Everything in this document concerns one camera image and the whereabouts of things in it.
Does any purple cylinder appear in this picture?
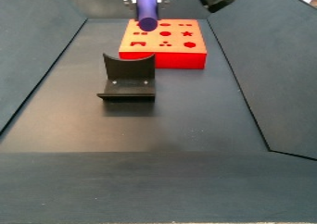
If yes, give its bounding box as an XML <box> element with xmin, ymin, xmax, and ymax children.
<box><xmin>136</xmin><ymin>0</ymin><xmax>159</xmax><ymax>31</ymax></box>

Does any red shape sorter block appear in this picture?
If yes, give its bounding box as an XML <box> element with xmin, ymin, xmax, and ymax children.
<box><xmin>119</xmin><ymin>19</ymin><xmax>207</xmax><ymax>69</ymax></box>

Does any black angled holder stand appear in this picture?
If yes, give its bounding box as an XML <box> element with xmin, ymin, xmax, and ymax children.
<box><xmin>96</xmin><ymin>54</ymin><xmax>156</xmax><ymax>100</ymax></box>

